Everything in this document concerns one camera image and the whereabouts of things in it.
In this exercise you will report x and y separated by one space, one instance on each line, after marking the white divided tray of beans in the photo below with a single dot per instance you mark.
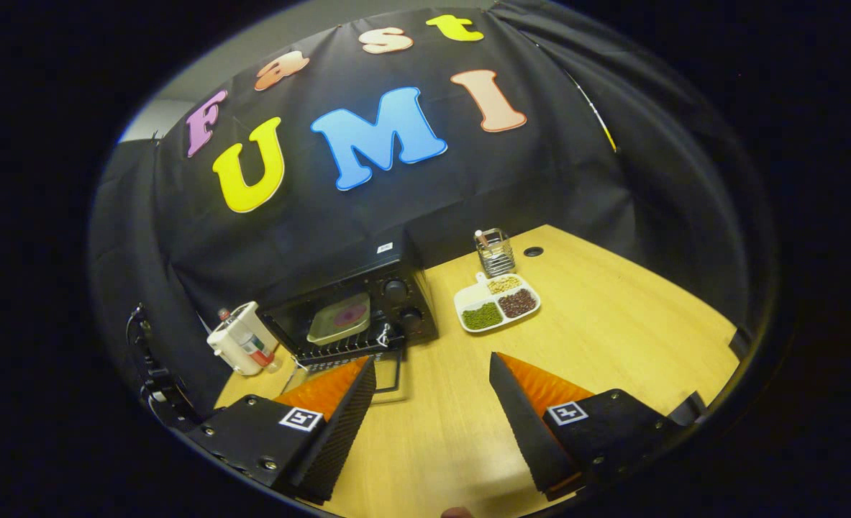
497 302

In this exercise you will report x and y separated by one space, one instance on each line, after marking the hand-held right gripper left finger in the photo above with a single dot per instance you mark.
339 439

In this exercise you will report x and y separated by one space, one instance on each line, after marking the white square plate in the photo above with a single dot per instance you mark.
324 332

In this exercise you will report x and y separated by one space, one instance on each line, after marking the black backdrop cloth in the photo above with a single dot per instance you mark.
396 208

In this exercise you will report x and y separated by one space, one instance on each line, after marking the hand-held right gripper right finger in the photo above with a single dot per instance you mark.
522 432

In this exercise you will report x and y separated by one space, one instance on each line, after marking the clear bottle with red label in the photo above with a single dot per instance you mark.
252 345

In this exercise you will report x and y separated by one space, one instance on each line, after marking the white toaster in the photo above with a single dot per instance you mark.
227 349

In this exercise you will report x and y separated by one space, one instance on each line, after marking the black electric oven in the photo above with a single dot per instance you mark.
403 302

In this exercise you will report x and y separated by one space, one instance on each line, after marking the pink ham slice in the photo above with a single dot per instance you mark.
349 314

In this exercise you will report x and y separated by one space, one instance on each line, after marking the white-tipped pen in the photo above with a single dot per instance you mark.
480 236

